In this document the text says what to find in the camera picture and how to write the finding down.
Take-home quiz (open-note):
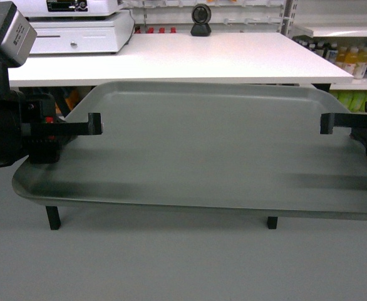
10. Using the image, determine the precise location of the white checkout table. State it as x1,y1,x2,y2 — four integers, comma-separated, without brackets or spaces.
23,33,351,216

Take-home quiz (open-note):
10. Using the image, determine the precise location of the white cash register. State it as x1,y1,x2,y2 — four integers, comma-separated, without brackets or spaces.
14,1,135,55

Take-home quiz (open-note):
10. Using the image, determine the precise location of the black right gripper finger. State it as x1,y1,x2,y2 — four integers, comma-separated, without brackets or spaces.
320,113,367,134

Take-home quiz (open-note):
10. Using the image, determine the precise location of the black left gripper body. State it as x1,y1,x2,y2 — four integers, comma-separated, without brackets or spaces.
21,94,66,164

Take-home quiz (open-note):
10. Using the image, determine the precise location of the yellow juice bottle front left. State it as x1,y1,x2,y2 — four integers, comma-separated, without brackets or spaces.
353,47,367,79

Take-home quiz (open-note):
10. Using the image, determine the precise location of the black barcode scanner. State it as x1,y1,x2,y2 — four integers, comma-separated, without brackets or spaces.
190,4,212,37

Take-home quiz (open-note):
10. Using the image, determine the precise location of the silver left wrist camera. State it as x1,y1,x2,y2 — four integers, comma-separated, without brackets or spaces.
0,10,37,68

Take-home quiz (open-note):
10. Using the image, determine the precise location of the silver metal tray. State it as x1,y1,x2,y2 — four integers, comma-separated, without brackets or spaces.
12,82,367,220

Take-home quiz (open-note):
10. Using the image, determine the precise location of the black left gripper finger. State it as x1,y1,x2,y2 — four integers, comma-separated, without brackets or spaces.
54,113,103,135

